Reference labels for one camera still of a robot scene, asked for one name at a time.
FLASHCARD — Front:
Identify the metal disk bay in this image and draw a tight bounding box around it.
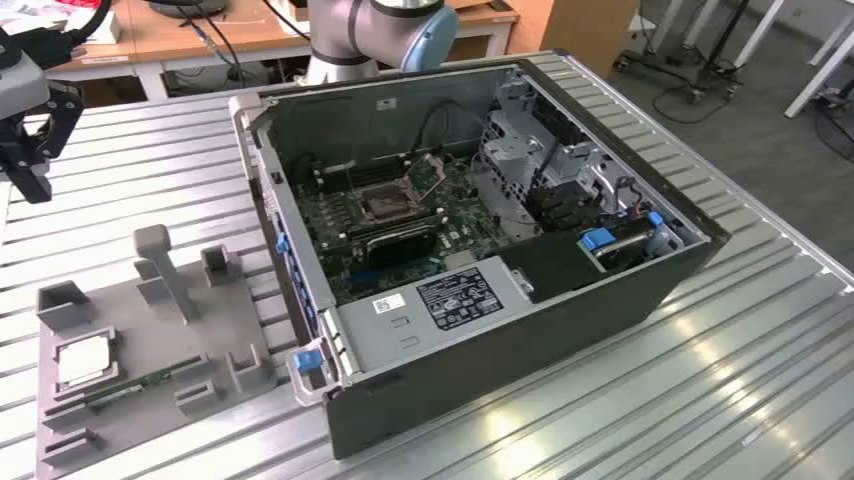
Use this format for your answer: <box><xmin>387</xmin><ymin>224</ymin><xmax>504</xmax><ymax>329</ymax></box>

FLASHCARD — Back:
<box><xmin>532</xmin><ymin>139</ymin><xmax>699</xmax><ymax>274</ymax></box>

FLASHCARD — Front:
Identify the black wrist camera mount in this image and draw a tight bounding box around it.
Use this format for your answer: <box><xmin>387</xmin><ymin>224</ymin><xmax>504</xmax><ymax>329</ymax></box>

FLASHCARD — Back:
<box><xmin>0</xmin><ymin>27</ymin><xmax>88</xmax><ymax>71</ymax></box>

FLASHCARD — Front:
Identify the CPU socket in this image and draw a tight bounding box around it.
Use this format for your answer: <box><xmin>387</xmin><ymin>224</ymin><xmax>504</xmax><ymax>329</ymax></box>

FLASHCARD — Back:
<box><xmin>354</xmin><ymin>182</ymin><xmax>429</xmax><ymax>227</ymax></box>

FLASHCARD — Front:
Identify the white box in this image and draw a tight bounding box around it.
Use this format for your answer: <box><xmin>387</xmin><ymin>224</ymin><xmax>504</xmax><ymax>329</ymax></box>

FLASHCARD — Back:
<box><xmin>65</xmin><ymin>9</ymin><xmax>122</xmax><ymax>45</ymax></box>

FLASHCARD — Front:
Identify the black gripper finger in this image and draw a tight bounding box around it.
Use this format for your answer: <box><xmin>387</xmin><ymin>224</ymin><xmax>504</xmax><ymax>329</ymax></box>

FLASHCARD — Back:
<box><xmin>0</xmin><ymin>117</ymin><xmax>32</xmax><ymax>176</ymax></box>
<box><xmin>12</xmin><ymin>82</ymin><xmax>85</xmax><ymax>204</ymax></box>

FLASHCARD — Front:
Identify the thick black cable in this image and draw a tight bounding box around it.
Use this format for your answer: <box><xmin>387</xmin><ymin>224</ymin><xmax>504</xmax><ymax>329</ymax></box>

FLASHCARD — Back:
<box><xmin>62</xmin><ymin>0</ymin><xmax>112</xmax><ymax>41</ymax></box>

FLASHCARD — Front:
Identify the green motherboard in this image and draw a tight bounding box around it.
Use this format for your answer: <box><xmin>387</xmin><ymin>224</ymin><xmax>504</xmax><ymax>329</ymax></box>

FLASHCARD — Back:
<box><xmin>292</xmin><ymin>154</ymin><xmax>532</xmax><ymax>307</ymax></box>

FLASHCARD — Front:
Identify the grey case handle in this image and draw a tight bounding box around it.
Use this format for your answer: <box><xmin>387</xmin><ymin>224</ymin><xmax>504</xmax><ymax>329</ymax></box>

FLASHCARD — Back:
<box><xmin>284</xmin><ymin>335</ymin><xmax>338</xmax><ymax>407</ymax></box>

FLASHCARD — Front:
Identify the wooden cabinet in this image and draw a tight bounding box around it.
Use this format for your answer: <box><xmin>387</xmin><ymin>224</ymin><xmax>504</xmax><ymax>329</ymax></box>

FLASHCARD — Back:
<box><xmin>509</xmin><ymin>0</ymin><xmax>641</xmax><ymax>81</ymax></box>

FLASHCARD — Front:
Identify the thin metal locking lever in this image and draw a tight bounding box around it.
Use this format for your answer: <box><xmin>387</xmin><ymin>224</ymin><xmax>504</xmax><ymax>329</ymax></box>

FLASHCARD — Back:
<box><xmin>425</xmin><ymin>158</ymin><xmax>463</xmax><ymax>195</ymax></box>

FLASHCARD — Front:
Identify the black open PC case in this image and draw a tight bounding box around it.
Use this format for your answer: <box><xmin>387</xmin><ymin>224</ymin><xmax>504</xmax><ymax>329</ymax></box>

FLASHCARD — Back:
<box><xmin>228</xmin><ymin>48</ymin><xmax>733</xmax><ymax>460</ymax></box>

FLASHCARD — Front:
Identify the green RAM stick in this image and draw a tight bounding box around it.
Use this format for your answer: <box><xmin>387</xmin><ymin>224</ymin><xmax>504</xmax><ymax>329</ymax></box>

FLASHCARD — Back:
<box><xmin>82</xmin><ymin>355</ymin><xmax>205</xmax><ymax>407</ymax></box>

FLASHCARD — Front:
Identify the metal socket cover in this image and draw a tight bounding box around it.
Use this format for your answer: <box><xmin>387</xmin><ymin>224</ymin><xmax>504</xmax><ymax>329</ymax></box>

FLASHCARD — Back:
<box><xmin>397</xmin><ymin>153</ymin><xmax>449</xmax><ymax>187</ymax></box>

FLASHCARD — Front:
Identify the grey power supply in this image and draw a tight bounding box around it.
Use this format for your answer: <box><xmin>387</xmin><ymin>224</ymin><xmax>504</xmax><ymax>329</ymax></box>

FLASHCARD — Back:
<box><xmin>329</xmin><ymin>256</ymin><xmax>536</xmax><ymax>375</ymax></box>

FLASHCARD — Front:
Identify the black round base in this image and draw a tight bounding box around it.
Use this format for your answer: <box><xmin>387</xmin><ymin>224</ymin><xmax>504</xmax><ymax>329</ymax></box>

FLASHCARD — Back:
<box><xmin>145</xmin><ymin>0</ymin><xmax>232</xmax><ymax>17</ymax></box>

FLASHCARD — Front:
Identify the hard disk in blue carrier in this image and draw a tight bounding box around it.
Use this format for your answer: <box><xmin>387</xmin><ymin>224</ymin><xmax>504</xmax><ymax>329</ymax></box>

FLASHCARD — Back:
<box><xmin>576</xmin><ymin>219</ymin><xmax>653</xmax><ymax>275</ymax></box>

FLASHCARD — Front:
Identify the black RAM slot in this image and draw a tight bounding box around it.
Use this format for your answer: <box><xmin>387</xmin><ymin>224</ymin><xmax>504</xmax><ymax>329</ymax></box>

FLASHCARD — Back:
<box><xmin>312</xmin><ymin>158</ymin><xmax>407</xmax><ymax>184</ymax></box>
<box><xmin>317</xmin><ymin>167</ymin><xmax>411</xmax><ymax>194</ymax></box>

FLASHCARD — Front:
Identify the black looped internal wire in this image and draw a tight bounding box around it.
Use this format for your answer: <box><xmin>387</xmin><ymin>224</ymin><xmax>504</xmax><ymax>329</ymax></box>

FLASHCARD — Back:
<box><xmin>409</xmin><ymin>101</ymin><xmax>483</xmax><ymax>157</ymax></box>

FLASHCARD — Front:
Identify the black glossy card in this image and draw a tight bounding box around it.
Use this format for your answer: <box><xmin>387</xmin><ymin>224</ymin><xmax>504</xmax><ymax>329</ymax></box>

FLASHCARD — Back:
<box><xmin>363</xmin><ymin>225</ymin><xmax>440</xmax><ymax>270</ymax></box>

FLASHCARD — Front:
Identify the grey parts rack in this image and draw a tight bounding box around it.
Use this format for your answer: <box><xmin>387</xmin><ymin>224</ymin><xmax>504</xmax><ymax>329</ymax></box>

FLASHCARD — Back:
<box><xmin>36</xmin><ymin>224</ymin><xmax>278</xmax><ymax>480</ymax></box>

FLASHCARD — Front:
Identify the thin black cable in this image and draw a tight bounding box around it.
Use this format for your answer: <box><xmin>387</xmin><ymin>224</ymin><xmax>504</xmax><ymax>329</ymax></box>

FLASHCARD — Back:
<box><xmin>192</xmin><ymin>0</ymin><xmax>241</xmax><ymax>69</ymax></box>
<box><xmin>262</xmin><ymin>0</ymin><xmax>312</xmax><ymax>40</ymax></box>

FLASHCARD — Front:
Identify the silver square CPU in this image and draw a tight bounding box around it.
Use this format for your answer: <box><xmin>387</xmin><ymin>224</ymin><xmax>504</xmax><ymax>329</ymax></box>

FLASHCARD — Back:
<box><xmin>53</xmin><ymin>341</ymin><xmax>113</xmax><ymax>387</ymax></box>

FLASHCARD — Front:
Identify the white table frame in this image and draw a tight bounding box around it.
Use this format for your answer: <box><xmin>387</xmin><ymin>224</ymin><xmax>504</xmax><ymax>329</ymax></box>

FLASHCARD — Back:
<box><xmin>783</xmin><ymin>0</ymin><xmax>854</xmax><ymax>119</ymax></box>

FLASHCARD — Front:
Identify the black wheeled stand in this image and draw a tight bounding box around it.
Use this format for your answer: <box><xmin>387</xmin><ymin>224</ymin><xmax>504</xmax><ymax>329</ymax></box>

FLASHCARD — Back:
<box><xmin>612</xmin><ymin>0</ymin><xmax>748</xmax><ymax>105</ymax></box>

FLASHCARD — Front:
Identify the silver drive cage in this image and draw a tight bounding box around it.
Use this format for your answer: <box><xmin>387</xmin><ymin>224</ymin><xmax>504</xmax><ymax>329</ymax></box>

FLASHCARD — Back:
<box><xmin>476</xmin><ymin>107</ymin><xmax>559</xmax><ymax>226</ymax></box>

